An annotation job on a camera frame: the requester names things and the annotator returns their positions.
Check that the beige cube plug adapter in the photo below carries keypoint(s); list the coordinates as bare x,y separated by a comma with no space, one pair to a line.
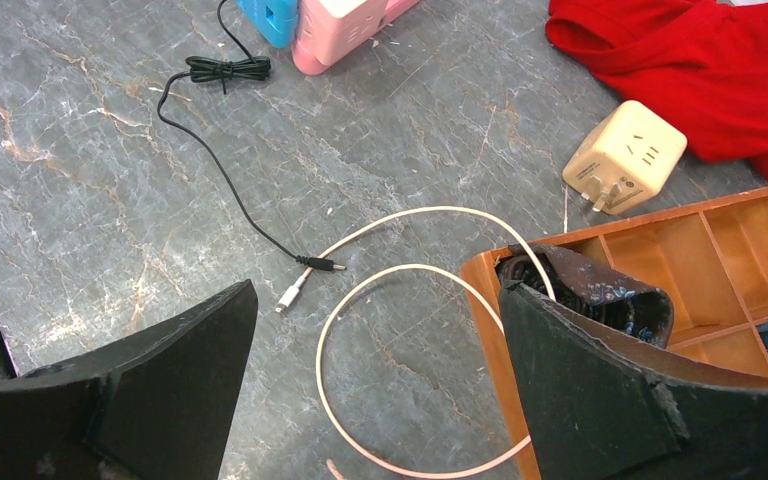
625,160

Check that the pink power strip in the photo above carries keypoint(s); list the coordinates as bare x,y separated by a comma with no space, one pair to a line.
328,30

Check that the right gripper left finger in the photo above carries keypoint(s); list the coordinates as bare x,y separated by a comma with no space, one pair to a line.
157,404

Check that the red cloth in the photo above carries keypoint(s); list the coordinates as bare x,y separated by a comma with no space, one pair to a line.
700,65

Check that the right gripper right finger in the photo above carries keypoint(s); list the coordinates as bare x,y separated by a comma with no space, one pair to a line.
600,404

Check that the orange compartment tray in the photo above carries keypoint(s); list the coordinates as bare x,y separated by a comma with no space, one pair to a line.
690,280

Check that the blue plug adapter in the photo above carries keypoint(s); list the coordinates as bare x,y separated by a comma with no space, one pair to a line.
276,20

